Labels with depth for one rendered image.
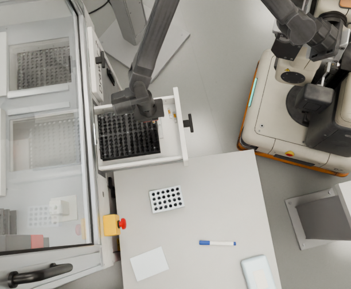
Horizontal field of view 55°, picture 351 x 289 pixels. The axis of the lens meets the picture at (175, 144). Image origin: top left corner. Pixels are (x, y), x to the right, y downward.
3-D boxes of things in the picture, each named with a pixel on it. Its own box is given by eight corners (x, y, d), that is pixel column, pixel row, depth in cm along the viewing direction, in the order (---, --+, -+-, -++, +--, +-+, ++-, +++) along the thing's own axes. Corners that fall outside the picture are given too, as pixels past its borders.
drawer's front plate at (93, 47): (98, 40, 147) (91, 25, 137) (104, 102, 140) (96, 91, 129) (94, 41, 147) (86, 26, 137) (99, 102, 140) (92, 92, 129)
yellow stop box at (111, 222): (120, 214, 126) (116, 213, 119) (122, 234, 124) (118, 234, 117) (107, 216, 126) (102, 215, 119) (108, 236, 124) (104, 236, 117)
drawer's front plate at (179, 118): (178, 97, 139) (177, 86, 128) (188, 166, 131) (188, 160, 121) (174, 98, 139) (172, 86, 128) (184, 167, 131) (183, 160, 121)
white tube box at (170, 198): (180, 186, 135) (180, 184, 132) (184, 207, 133) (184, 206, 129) (149, 192, 135) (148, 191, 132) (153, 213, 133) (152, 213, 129)
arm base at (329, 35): (337, 55, 98) (344, 20, 101) (321, 40, 94) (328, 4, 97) (311, 62, 105) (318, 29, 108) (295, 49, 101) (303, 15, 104)
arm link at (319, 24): (326, 27, 96) (318, 20, 100) (304, 7, 91) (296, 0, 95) (301, 53, 100) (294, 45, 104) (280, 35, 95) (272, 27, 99)
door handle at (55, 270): (76, 259, 73) (37, 268, 54) (77, 272, 72) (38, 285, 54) (54, 262, 73) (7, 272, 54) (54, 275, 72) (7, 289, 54)
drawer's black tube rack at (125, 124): (156, 112, 136) (154, 106, 129) (161, 154, 131) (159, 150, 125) (101, 120, 136) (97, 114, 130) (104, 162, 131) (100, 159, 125)
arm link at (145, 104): (153, 101, 102) (149, 85, 104) (131, 107, 103) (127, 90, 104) (156, 109, 109) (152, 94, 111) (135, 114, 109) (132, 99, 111)
